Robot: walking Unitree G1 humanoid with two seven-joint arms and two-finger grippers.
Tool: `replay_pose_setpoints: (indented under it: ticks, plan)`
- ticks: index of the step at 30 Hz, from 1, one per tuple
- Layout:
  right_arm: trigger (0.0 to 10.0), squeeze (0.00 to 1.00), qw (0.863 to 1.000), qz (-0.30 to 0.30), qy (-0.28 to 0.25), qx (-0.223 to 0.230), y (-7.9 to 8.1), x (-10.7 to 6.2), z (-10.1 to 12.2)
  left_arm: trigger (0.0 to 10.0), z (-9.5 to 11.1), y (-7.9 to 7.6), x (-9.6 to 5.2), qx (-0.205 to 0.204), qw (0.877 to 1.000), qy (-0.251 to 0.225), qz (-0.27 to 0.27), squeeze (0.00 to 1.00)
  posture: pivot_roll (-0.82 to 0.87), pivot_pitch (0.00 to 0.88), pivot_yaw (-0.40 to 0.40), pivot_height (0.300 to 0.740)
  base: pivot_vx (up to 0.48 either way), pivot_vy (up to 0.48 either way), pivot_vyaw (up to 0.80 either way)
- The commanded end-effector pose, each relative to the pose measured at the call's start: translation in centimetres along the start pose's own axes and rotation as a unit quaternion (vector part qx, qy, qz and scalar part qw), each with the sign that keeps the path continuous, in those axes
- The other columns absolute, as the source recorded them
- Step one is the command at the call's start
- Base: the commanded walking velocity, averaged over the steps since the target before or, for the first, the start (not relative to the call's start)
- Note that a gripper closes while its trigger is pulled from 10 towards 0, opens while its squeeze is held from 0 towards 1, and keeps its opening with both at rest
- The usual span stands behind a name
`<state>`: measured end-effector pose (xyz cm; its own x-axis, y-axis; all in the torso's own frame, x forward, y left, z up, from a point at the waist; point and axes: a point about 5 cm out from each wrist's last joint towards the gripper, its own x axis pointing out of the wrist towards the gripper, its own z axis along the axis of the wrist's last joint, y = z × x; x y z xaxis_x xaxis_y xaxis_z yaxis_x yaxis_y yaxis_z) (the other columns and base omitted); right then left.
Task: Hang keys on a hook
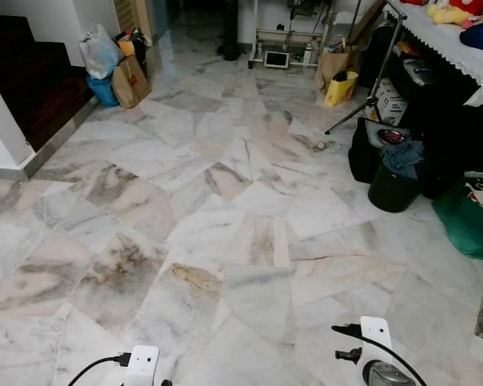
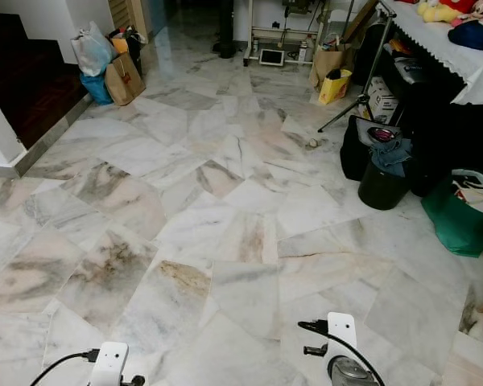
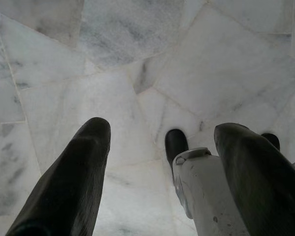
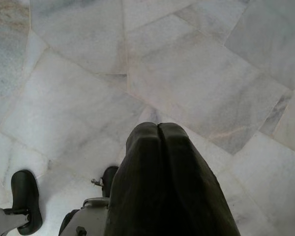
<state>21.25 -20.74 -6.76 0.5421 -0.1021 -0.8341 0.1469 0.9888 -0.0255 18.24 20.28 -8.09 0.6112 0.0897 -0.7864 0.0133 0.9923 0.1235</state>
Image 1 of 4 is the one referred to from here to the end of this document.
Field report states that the green fabric bag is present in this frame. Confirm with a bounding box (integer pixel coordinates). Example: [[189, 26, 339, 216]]
[[431, 171, 483, 261]]

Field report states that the blue denim cloth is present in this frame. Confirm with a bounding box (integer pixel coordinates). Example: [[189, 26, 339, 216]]
[[380, 141, 425, 179]]

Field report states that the black round bin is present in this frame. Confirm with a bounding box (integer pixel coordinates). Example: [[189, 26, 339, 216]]
[[367, 157, 422, 213]]

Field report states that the pink cloth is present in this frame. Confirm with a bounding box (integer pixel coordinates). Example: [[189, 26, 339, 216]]
[[384, 127, 411, 146]]

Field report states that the white printed cardboard box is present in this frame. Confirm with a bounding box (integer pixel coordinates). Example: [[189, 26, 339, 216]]
[[374, 78, 409, 125]]

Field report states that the black soft bag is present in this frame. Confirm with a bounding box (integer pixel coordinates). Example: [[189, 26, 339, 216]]
[[348, 118, 387, 184]]

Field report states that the table with white lace cloth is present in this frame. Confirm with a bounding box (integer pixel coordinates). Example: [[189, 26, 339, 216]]
[[386, 0, 483, 108]]

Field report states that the dark blue cushion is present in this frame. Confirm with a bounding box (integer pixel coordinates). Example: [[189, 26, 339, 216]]
[[459, 22, 483, 53]]

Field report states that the black tripod stand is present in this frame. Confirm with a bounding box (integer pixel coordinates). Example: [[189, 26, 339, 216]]
[[324, 2, 409, 135]]

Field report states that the yellow plush toy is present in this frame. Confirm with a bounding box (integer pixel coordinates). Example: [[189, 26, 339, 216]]
[[425, 2, 473, 27]]

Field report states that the red plush toy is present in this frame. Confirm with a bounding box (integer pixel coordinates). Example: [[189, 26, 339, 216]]
[[451, 0, 483, 21]]

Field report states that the yellow shopping bag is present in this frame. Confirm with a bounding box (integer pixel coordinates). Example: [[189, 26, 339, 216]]
[[324, 71, 359, 108]]

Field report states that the plain brown paper bag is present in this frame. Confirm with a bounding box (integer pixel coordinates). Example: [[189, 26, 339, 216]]
[[316, 40, 361, 91]]

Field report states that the small white framed screen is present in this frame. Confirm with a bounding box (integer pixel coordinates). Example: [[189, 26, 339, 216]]
[[263, 51, 291, 69]]

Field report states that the white metal rack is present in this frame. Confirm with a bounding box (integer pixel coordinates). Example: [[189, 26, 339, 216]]
[[248, 0, 339, 69]]

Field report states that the brown paper bag with tag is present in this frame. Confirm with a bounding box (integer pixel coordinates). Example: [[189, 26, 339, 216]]
[[111, 55, 152, 109]]

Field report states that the black bag with orange item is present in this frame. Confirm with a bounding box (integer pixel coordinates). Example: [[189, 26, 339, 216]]
[[117, 28, 150, 77]]

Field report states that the blue bag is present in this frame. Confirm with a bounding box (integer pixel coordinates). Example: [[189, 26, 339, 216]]
[[87, 75, 120, 108]]

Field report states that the wooden louvre door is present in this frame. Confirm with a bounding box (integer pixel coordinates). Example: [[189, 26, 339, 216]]
[[114, 0, 155, 37]]

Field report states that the grey plastic bag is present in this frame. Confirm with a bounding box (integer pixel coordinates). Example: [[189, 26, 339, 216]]
[[79, 24, 123, 80]]

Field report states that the dark wooden stair platform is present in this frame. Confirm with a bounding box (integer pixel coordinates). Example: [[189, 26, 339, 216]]
[[0, 16, 97, 151]]

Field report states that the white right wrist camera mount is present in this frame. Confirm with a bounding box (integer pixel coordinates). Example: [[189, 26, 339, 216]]
[[359, 316, 394, 372]]

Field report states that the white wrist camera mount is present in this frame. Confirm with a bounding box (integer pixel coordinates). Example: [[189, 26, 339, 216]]
[[359, 316, 394, 372], [123, 346, 160, 386]]

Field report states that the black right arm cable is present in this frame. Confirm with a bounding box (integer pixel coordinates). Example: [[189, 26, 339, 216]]
[[332, 323, 427, 386]]

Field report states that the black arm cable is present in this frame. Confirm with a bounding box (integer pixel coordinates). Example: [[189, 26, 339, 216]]
[[332, 323, 427, 386], [67, 352, 132, 386]]

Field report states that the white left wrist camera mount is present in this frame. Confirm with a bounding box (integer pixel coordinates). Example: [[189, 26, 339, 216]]
[[123, 346, 160, 386]]

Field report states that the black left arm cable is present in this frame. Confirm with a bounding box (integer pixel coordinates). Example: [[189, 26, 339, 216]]
[[67, 352, 132, 386]]

